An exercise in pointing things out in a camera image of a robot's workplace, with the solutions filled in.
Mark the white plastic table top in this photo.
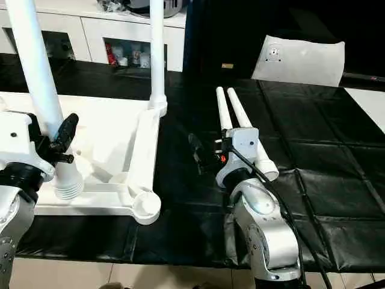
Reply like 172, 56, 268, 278
0, 92, 168, 226

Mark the white plastic table leg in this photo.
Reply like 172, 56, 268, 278
5, 0, 85, 200
147, 0, 168, 116
226, 87, 281, 182
215, 86, 242, 138

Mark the small red item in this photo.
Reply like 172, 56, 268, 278
105, 43, 117, 65

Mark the black work mat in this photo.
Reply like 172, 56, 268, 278
0, 53, 385, 269

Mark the white cabinet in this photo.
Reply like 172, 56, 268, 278
0, 0, 188, 72

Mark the white plastic bag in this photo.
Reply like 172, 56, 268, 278
251, 34, 347, 88

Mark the grey bag on cabinet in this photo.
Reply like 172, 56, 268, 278
96, 0, 185, 17

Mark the white flat board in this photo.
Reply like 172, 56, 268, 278
344, 87, 385, 134

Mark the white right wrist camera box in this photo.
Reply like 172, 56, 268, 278
215, 127, 261, 188

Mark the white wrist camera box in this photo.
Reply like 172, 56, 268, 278
215, 127, 261, 188
0, 111, 56, 182

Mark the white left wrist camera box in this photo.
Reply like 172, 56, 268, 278
0, 111, 56, 182

